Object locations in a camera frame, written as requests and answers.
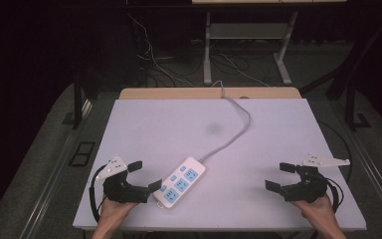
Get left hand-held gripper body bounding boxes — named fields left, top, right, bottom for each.
left=95, top=155, right=150, bottom=204

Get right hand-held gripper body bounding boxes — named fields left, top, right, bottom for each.
left=279, top=152, right=351, bottom=203

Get white power strip blue sockets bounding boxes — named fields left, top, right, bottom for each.
left=152, top=156, right=207, bottom=210

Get person's left hand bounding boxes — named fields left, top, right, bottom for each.
left=96, top=198, right=139, bottom=231

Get person's right hand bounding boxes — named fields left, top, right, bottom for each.
left=291, top=193, right=340, bottom=231

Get wooden table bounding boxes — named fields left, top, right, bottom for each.
left=118, top=87, right=302, bottom=101

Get black metal stand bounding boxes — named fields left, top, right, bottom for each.
left=344, top=79, right=373, bottom=132
left=63, top=74, right=85, bottom=130

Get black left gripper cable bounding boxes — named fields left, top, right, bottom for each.
left=89, top=164, right=108, bottom=223

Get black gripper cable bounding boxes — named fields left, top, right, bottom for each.
left=317, top=119, right=353, bottom=214
left=89, top=164, right=108, bottom=223

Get black floor socket frame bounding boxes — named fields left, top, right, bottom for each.
left=68, top=141, right=96, bottom=167

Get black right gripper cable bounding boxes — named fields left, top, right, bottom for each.
left=317, top=119, right=353, bottom=214

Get grey power strip cable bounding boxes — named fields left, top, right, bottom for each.
left=198, top=80, right=252, bottom=164

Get white floor cable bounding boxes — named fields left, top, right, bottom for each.
left=127, top=12, right=194, bottom=88
left=218, top=52, right=271, bottom=88

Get white metal frame desk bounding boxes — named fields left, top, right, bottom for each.
left=191, top=0, right=348, bottom=87

